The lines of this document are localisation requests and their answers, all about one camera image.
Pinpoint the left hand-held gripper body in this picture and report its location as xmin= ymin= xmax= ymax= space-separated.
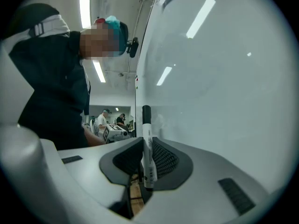
xmin=102 ymin=124 xmax=132 ymax=145

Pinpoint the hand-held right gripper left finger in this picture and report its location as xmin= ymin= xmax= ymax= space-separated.
xmin=57 ymin=136 xmax=144 ymax=219

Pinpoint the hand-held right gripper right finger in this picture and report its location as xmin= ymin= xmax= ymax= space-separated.
xmin=134 ymin=136 xmax=271 ymax=224

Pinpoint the black-capped white whiteboard marker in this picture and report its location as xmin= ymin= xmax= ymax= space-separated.
xmin=142 ymin=105 xmax=158 ymax=192

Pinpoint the person's left forearm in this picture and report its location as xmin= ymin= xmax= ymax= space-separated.
xmin=82 ymin=124 xmax=106 ymax=147

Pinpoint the large white whiteboard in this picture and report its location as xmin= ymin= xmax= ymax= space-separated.
xmin=134 ymin=0 xmax=294 ymax=196

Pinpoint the long ceiling light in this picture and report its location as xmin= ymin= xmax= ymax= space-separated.
xmin=78 ymin=0 xmax=92 ymax=29
xmin=92 ymin=59 xmax=107 ymax=84

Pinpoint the person's black clothing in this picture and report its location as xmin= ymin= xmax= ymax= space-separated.
xmin=4 ymin=3 xmax=92 ymax=152

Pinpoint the person's face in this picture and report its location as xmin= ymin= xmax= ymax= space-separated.
xmin=78 ymin=23 xmax=120 ymax=61

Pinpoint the teal and black headgear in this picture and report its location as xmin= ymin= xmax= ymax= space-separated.
xmin=93 ymin=15 xmax=129 ymax=56

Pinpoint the black head camera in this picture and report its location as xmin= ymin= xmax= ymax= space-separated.
xmin=127 ymin=37 xmax=140 ymax=59

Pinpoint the person's grey right shoulder strap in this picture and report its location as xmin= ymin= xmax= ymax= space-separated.
xmin=2 ymin=14 xmax=71 ymax=47

